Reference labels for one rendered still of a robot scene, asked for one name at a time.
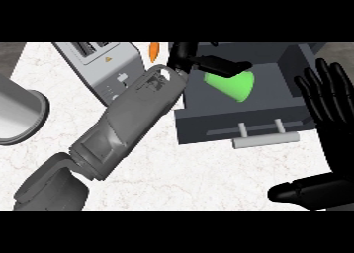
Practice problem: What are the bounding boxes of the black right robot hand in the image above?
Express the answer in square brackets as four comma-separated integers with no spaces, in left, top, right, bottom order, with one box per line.
[267,57,354,211]

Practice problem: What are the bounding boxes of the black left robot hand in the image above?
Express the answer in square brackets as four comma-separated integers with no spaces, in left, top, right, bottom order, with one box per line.
[166,42,255,79]

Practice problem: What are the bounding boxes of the dark grey open drawer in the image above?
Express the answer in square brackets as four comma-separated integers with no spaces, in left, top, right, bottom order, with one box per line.
[175,42,333,119]

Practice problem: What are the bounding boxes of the dark grey drawer front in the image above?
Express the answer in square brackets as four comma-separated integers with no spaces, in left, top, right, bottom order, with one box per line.
[175,104,318,146]

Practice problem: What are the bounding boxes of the orange carrot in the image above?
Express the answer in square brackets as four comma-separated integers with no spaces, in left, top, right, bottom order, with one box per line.
[148,42,163,64]

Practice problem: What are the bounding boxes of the grey toaster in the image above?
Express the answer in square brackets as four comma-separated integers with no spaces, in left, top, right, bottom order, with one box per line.
[52,42,148,107]

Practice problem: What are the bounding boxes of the grey cylindrical pot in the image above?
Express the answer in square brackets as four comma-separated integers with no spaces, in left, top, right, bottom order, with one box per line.
[0,68,52,146]

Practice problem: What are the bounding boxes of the pale grey drawer handle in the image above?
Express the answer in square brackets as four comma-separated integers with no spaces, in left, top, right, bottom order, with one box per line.
[231,118,302,150]

